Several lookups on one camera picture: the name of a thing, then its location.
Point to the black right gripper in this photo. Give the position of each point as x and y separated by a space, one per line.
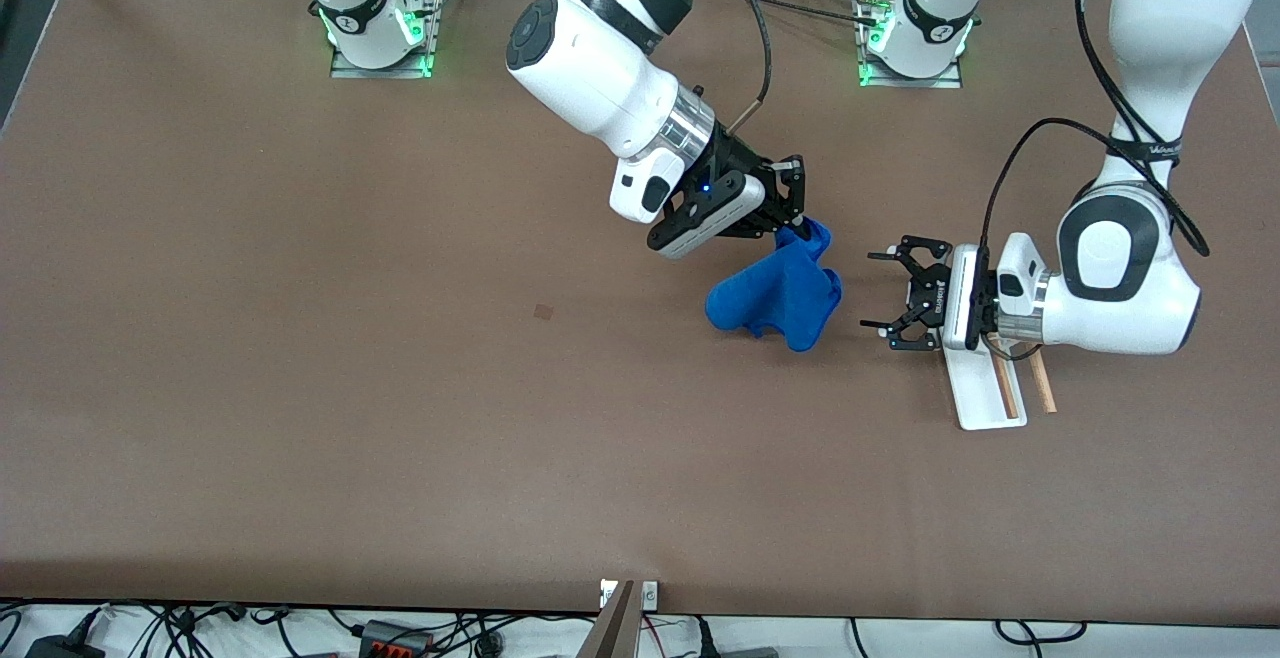
729 157

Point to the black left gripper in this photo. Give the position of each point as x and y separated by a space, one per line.
921 294

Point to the black power adapter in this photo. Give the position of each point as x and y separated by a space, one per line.
62 648

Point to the blue microfibre towel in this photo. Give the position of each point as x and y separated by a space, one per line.
775 293

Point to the black box with red buttons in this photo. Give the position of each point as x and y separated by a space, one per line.
398 640

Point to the white rack base tray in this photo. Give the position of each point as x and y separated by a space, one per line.
975 398

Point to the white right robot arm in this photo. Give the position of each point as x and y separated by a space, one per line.
590 68

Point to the wooden rack rod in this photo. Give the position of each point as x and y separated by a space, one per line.
1042 383
1005 388

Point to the small metal table bracket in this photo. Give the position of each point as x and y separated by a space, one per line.
649 594

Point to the grey camera stand post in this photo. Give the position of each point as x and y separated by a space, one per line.
612 628

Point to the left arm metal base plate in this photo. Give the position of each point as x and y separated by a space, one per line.
955 78

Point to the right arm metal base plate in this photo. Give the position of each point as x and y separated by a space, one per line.
425 48

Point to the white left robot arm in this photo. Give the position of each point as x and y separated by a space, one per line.
1120 278

